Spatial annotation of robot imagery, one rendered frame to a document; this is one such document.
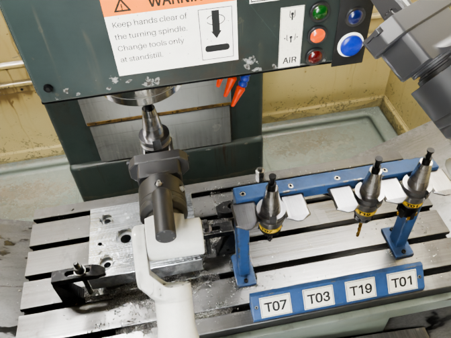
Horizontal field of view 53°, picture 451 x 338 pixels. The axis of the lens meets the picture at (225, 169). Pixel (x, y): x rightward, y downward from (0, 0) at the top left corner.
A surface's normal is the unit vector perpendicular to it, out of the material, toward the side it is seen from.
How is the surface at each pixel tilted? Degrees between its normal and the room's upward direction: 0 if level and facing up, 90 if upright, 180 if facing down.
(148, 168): 1
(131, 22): 90
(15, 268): 24
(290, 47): 90
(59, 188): 0
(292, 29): 90
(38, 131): 90
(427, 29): 30
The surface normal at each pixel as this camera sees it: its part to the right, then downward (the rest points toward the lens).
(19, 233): 0.36, -0.69
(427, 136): -0.44, -0.56
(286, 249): -0.04, -0.69
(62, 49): 0.18, 0.71
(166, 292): 0.12, -0.11
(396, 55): -0.76, 0.50
